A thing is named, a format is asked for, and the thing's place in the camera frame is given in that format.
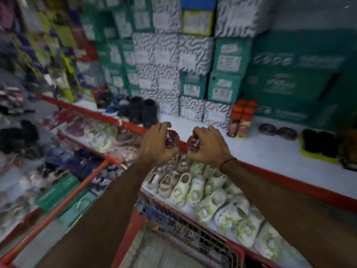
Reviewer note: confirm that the person's left hand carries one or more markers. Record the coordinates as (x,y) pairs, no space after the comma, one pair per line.
(154,146)

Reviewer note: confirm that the person's right hand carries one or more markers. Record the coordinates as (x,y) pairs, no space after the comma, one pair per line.
(210,149)

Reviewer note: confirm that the person's left fingers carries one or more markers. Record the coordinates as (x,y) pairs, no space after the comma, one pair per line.
(164,126)

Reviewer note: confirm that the person's right fingers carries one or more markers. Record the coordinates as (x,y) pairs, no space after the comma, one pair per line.
(201,131)

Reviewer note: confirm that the round brown polish tin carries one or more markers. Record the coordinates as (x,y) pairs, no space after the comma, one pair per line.
(193,145)
(173,138)

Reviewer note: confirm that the person's right forearm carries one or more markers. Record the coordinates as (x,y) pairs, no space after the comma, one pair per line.
(292,217)

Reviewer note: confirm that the person's left forearm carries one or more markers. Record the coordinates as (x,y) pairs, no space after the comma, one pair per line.
(106,220)

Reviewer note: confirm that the dark wrist band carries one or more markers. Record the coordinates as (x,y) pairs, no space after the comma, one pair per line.
(226,162)

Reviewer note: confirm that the cluster of red-capped bottles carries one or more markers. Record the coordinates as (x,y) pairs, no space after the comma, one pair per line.
(242,119)

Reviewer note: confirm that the blue sandals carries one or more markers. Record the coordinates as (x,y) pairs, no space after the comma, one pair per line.
(115,106)

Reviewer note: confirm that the row of pink beige sandals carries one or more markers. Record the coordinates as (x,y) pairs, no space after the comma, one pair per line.
(97,133)

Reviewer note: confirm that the red-edged white shelf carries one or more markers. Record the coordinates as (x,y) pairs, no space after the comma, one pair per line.
(267,156)

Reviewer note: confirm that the stack of zebra-patterned shoe boxes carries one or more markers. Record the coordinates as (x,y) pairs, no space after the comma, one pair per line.
(167,55)

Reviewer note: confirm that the row of white green clogs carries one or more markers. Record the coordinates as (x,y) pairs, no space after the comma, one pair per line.
(209,205)

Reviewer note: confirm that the stack of green shoe boxes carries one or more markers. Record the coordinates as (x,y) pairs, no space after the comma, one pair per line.
(117,55)

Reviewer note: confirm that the row of dark blue shoes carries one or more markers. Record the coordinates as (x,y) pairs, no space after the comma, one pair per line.
(75,161)

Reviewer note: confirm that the small black shoe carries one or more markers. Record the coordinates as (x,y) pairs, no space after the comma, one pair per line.
(310,140)
(328,144)

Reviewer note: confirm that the stack of large green cartons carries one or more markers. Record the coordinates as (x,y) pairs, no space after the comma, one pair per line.
(301,78)

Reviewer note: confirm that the blue and yellow box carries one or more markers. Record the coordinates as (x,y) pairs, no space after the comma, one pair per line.
(198,16)

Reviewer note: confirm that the teal flat box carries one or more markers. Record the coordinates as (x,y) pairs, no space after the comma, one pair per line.
(79,207)

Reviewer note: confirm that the yellow mat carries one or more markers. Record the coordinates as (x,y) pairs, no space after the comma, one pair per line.
(315,156)

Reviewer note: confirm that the green flat box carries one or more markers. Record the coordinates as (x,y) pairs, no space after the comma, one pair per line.
(57,192)

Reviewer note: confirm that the pile of black footwear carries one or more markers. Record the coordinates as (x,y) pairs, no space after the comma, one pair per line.
(19,136)

